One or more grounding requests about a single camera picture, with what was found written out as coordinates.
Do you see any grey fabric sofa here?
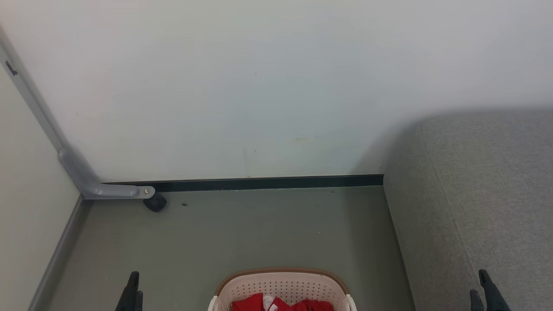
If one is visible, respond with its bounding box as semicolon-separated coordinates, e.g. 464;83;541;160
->
382;106;553;311

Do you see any grey metal frame leg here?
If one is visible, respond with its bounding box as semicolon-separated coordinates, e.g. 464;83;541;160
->
0;26;156;200

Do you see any cream perforated laundry basket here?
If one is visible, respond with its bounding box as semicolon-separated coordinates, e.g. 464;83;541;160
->
208;268;357;311

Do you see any black wall baseboard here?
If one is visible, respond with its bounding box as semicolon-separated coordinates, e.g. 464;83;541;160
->
104;174;384;193

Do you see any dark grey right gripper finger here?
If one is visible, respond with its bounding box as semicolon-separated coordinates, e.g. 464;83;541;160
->
470;289;486;311
478;269;512;311

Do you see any red white-striped garment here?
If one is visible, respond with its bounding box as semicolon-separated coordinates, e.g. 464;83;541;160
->
232;293;334;311

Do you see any grey skirting strip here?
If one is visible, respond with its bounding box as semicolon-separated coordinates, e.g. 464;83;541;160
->
28;194;85;311

